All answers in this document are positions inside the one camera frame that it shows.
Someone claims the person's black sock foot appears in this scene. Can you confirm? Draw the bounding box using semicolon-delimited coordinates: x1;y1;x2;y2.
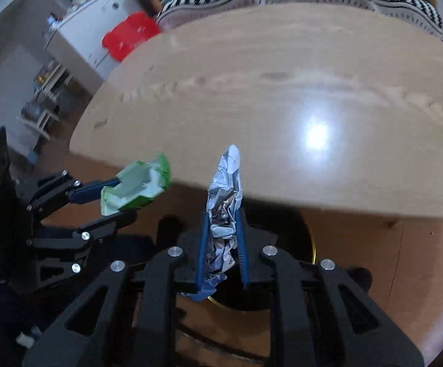
349;268;373;295

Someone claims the white shelf rack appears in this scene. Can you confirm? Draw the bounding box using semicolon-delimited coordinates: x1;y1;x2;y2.
17;59;73;142

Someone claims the red plastic stool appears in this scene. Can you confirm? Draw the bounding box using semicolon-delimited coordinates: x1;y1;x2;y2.
102;11;161;62

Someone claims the person's left leg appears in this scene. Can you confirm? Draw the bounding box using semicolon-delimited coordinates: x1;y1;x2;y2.
0;275;54;367

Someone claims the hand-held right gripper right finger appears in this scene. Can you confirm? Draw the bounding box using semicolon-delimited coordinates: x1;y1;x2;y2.
237;208;424;367

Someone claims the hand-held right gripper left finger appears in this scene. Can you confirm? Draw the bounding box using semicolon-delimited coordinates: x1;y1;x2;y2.
23;210;209;367

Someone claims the green snack packet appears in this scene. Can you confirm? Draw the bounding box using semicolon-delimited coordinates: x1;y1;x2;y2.
100;152;172;217

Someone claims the white wrapper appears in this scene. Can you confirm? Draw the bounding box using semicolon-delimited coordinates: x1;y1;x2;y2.
189;144;244;302

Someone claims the white cabinet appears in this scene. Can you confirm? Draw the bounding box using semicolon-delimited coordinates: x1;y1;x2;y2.
46;0;138;85

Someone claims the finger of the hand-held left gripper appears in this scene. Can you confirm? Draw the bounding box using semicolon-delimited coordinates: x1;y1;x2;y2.
27;171;121;215
27;210;136;287

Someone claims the black bin with gold rim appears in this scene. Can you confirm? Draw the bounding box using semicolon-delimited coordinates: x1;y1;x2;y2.
156;201;317;364

